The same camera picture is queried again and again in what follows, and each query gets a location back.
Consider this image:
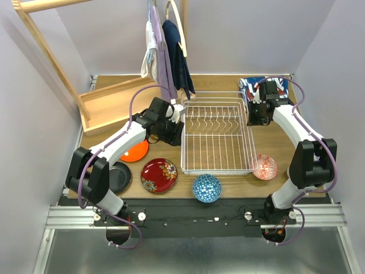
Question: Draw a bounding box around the white hanging cloth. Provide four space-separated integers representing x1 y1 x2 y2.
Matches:
140 21 159 82

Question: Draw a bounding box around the purple cable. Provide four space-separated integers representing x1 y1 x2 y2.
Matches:
256 75 339 247
77 84 175 249

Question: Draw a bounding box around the white brown metal cup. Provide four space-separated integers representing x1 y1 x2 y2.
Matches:
284 168 289 180

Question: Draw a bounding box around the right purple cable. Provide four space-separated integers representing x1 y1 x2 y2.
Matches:
256 75 339 247

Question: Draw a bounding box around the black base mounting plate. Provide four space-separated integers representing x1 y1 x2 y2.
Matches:
94 198 297 239

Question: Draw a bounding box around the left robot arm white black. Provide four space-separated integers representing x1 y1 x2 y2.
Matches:
65 97 185 225

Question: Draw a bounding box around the lilac hanging cloth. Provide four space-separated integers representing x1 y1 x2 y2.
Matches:
151 5 178 101

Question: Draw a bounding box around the red white patterned bowl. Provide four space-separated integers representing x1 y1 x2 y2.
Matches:
250 154 278 180

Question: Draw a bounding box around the blue patterned bowl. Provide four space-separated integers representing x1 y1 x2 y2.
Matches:
192 174 222 203

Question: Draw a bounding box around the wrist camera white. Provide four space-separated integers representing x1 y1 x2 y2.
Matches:
166 99 186 123
253 83 262 104

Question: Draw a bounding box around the wooden clothes rack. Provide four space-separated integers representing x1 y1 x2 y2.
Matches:
10 0 189 138

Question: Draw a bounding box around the red floral plate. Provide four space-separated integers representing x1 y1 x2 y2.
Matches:
140 158 178 194

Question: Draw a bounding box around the navy hanging cloth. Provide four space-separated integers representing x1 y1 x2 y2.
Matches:
162 19 196 100

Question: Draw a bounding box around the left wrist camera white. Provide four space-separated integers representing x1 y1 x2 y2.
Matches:
166 99 186 123

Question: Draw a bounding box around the orange plate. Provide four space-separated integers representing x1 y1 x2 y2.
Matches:
120 140 149 162

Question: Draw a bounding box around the wooden hanger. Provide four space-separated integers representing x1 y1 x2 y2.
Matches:
165 0 188 58

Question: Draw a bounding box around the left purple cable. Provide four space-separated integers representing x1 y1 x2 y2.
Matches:
77 84 175 249

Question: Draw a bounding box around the white wire dish rack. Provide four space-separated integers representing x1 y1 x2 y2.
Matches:
180 91 257 175

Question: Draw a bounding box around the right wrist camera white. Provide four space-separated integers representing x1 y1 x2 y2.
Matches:
253 83 262 104

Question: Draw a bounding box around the blue red patterned folded cloth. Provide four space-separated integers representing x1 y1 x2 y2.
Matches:
238 76 289 102

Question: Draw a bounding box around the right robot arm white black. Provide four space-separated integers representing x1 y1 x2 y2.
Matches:
242 76 338 224

